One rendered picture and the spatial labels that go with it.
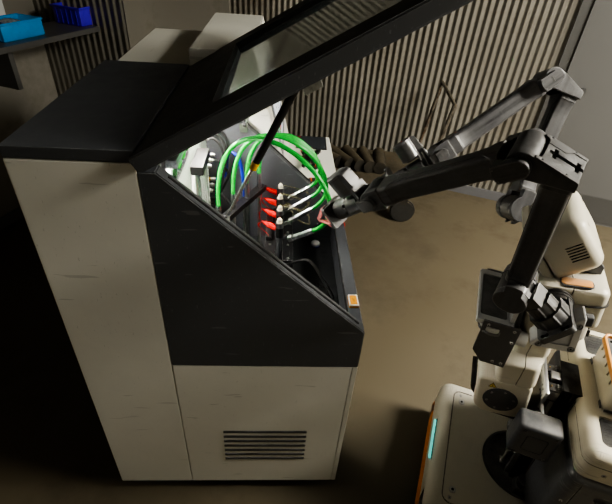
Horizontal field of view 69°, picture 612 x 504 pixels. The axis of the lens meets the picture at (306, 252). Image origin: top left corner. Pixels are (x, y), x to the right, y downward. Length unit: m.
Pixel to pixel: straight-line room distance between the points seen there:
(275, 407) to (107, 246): 0.79
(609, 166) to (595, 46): 0.93
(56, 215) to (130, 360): 0.52
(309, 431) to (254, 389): 0.32
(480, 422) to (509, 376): 0.61
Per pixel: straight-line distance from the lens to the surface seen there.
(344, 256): 1.62
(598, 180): 4.32
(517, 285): 1.12
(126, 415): 1.74
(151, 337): 1.40
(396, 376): 2.51
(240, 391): 1.55
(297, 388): 1.54
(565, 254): 1.27
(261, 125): 1.72
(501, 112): 1.49
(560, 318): 1.20
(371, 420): 2.33
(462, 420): 2.10
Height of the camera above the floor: 1.92
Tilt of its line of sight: 37 degrees down
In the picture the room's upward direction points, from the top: 4 degrees clockwise
